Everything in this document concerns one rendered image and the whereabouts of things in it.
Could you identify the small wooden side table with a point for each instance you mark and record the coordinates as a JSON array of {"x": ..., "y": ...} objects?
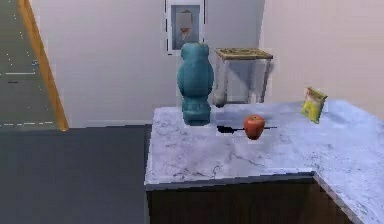
[{"x": 244, "y": 54}]

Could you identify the red apple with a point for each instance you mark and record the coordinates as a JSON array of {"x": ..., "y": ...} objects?
[{"x": 254, "y": 126}]

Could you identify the yellow green sponge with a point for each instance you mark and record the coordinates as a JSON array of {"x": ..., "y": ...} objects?
[{"x": 313, "y": 106}]

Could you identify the wooden framed room door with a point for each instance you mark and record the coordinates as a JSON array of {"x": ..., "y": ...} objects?
[{"x": 23, "y": 66}]

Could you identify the marble top kitchen counter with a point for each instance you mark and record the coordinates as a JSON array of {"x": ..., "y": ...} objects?
[{"x": 253, "y": 160}]

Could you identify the framed portrait picture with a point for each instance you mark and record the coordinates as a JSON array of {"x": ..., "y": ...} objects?
[{"x": 185, "y": 26}]

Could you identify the black spatula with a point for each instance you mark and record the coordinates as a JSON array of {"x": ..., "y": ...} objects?
[{"x": 226, "y": 129}]

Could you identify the teal owl statue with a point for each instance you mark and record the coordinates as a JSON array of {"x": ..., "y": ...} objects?
[{"x": 195, "y": 80}]

